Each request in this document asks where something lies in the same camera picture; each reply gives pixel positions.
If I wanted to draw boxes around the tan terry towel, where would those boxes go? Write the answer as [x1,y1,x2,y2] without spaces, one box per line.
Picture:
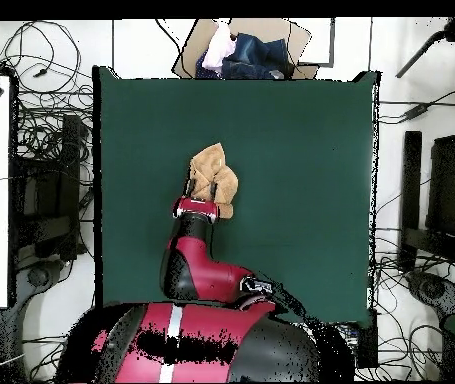
[188,142,239,220]

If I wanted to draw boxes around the dark green table cloth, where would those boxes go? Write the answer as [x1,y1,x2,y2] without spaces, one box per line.
[92,65,380,327]

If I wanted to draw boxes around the blue jeans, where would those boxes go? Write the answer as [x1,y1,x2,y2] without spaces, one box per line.
[194,32,296,80]

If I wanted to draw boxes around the white garment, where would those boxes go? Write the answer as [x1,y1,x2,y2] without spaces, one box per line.
[201,21,237,75]

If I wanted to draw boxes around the cardboard box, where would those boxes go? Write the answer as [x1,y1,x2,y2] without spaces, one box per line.
[171,17,320,80]

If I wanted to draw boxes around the grey round stand foot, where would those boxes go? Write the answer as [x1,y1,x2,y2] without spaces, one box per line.
[408,271,455,321]
[16,259,66,297]

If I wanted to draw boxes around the black looped cable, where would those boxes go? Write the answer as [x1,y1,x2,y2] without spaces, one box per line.
[2,19,82,95]

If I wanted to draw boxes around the black power adapter with cable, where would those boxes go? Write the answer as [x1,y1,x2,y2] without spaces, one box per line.
[377,81,455,125]

